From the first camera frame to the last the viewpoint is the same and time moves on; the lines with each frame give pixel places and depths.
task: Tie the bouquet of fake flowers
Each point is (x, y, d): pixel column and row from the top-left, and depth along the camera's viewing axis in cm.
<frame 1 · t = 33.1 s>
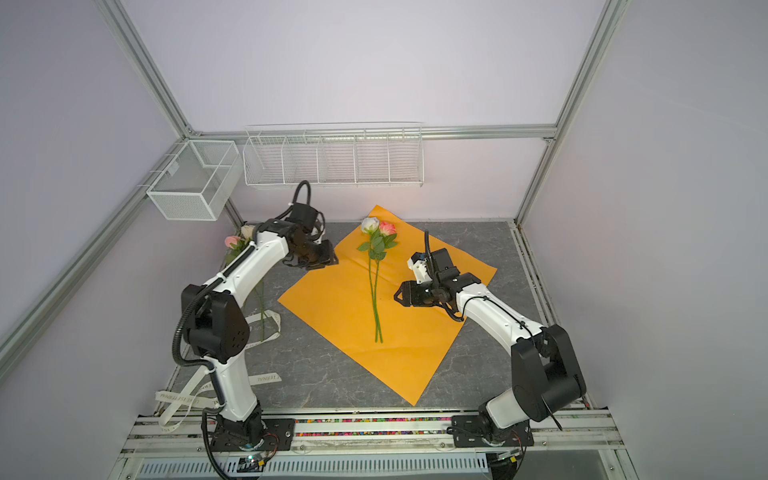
left hand: (334, 264, 89), fingers open
right hand: (402, 298, 86), fingers open
orange wrapping paper sheet: (352, 310, 99), on the table
white fake rose: (375, 246, 114), point 2 cm above the table
white printed ribbon: (192, 398, 81), on the table

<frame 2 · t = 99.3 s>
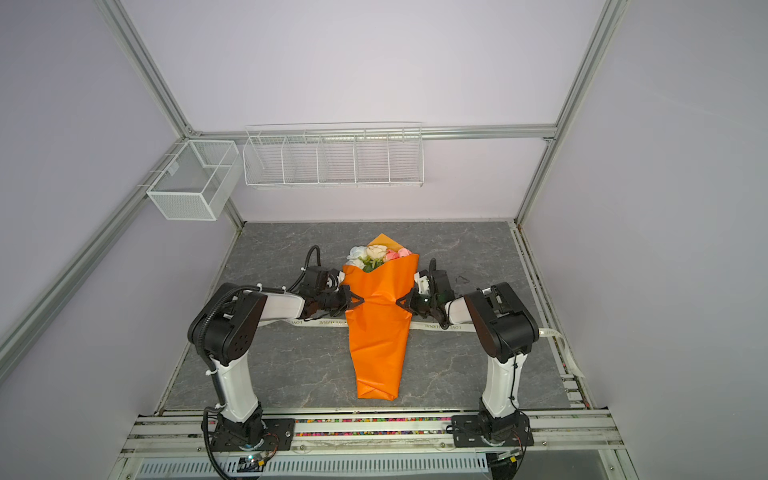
left hand: (364, 303, 95), fingers closed
right hand: (396, 303, 97), fingers closed
orange wrapping paper sheet: (377, 327, 93), point 2 cm above the table
white fake rose: (355, 253, 107), point 5 cm above the table
cream fake rose: (376, 252, 107), point 6 cm above the table
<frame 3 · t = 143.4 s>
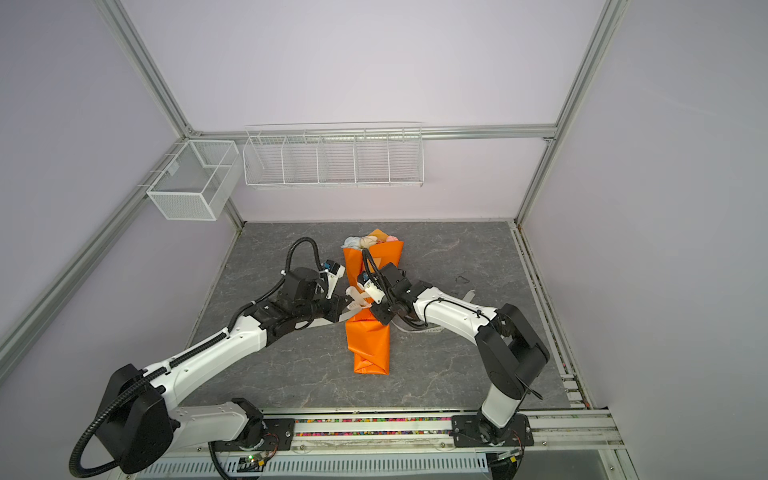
left hand: (349, 303, 81), fingers closed
right hand: (378, 306, 89), fingers closed
orange wrapping paper sheet: (368, 338, 85), point 7 cm above the table
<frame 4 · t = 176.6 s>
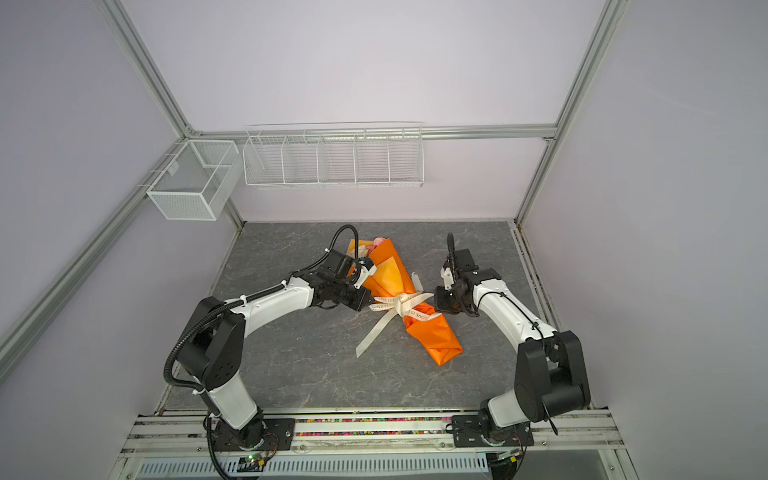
left hand: (372, 303, 88), fingers closed
right hand: (441, 307, 87), fingers closed
orange wrapping paper sheet: (392, 277, 94), point 11 cm above the table
white printed ribbon: (400, 306, 89), point 9 cm above the table
